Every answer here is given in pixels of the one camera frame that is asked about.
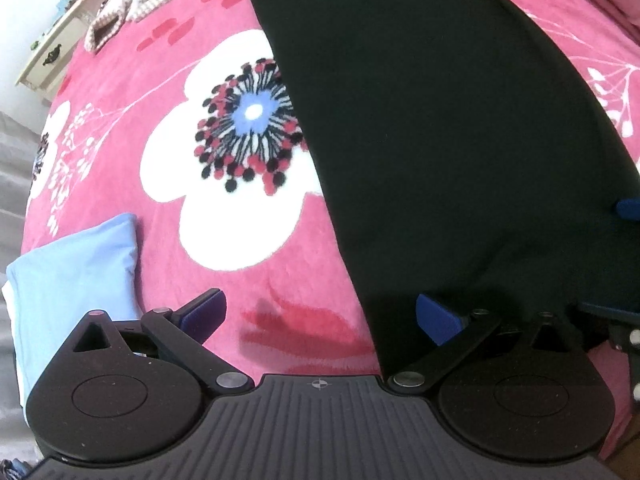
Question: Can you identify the pink floral blanket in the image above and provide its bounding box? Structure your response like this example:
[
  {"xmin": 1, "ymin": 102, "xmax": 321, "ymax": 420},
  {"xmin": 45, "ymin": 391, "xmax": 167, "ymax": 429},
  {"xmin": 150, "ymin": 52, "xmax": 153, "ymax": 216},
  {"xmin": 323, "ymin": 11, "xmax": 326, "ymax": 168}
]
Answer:
[{"xmin": 20, "ymin": 0, "xmax": 640, "ymax": 461}]

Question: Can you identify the cream nightstand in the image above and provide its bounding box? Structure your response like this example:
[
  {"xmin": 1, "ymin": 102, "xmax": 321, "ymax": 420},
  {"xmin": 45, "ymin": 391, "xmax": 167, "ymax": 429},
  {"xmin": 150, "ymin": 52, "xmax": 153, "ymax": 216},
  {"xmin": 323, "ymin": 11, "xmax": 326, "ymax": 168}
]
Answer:
[{"xmin": 15, "ymin": 0, "xmax": 110, "ymax": 96}]

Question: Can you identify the light blue folded cloth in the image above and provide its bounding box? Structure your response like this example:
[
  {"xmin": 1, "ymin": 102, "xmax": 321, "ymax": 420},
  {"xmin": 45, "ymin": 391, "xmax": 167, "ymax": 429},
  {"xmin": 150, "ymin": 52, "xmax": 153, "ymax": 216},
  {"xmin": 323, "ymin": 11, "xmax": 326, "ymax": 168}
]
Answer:
[{"xmin": 5, "ymin": 212, "xmax": 140, "ymax": 411}]

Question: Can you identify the black garment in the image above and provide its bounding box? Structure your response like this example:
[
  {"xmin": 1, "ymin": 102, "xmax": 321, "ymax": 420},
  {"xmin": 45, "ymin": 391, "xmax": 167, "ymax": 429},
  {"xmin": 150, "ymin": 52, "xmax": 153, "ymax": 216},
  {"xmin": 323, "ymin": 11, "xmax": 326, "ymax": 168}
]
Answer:
[{"xmin": 240, "ymin": 0, "xmax": 640, "ymax": 378}]

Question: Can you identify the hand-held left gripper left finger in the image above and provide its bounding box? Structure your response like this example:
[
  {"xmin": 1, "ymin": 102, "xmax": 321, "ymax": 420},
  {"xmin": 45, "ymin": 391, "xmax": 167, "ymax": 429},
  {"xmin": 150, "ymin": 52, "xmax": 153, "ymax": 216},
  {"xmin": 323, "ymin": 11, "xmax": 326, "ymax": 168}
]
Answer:
[{"xmin": 67, "ymin": 288, "xmax": 253, "ymax": 395}]

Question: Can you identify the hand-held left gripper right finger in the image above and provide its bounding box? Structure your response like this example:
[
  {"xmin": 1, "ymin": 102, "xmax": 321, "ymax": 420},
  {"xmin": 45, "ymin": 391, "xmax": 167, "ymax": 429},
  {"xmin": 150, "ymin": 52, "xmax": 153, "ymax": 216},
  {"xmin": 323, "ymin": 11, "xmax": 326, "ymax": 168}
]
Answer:
[{"xmin": 387, "ymin": 294, "xmax": 576, "ymax": 395}]

